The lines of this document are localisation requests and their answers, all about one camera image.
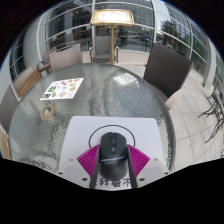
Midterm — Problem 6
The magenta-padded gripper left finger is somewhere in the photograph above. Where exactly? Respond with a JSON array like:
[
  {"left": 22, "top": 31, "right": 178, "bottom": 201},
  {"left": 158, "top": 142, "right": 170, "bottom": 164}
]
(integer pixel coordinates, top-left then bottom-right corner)
[{"left": 55, "top": 143, "right": 102, "bottom": 190}]

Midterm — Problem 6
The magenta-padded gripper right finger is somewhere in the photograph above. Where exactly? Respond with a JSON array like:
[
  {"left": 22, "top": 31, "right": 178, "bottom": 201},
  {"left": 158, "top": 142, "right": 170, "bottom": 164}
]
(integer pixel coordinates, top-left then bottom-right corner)
[{"left": 126, "top": 143, "right": 172, "bottom": 189}]

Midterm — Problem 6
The black computer mouse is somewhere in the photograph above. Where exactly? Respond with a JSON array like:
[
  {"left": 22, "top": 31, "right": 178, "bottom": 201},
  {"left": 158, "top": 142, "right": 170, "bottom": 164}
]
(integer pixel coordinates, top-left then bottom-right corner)
[{"left": 98, "top": 131, "right": 129, "bottom": 181}]

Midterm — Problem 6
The white mouse pad, circle print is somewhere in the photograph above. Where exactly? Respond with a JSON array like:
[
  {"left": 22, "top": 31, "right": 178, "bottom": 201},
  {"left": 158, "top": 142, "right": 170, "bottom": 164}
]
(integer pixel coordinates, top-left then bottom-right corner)
[{"left": 58, "top": 115, "right": 162, "bottom": 191}]

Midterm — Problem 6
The brown tape roll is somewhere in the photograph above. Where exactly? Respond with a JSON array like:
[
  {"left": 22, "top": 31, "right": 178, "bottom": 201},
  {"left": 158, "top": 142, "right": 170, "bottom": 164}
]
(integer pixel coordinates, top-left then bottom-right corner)
[{"left": 39, "top": 103, "right": 57, "bottom": 121}]

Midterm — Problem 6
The wooden slat bench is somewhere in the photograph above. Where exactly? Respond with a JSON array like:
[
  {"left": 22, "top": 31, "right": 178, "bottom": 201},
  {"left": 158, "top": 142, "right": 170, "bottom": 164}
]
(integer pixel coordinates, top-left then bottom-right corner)
[
  {"left": 0, "top": 124, "right": 12, "bottom": 160},
  {"left": 12, "top": 65, "right": 43, "bottom": 98}
]

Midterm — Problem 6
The laminated picture menu sheet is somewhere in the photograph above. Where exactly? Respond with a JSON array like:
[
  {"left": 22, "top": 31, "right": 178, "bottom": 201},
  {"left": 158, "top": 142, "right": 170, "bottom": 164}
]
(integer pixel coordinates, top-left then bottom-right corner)
[{"left": 39, "top": 77, "right": 85, "bottom": 101}]

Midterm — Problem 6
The dark metal folding table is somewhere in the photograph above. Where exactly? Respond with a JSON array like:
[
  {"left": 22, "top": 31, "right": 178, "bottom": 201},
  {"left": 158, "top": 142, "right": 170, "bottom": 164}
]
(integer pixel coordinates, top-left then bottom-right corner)
[{"left": 197, "top": 88, "right": 224, "bottom": 145}]

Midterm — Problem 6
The grey wicker armchair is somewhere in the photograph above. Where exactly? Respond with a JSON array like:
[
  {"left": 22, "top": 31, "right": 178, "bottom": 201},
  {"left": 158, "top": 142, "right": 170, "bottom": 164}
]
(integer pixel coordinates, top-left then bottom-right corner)
[
  {"left": 88, "top": 34, "right": 120, "bottom": 65},
  {"left": 36, "top": 46, "right": 58, "bottom": 78}
]

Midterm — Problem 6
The gold menu lectern stand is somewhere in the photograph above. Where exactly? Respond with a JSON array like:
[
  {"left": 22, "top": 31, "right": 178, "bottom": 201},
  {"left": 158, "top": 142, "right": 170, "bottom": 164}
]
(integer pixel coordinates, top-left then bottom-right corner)
[{"left": 89, "top": 8, "right": 135, "bottom": 66}]

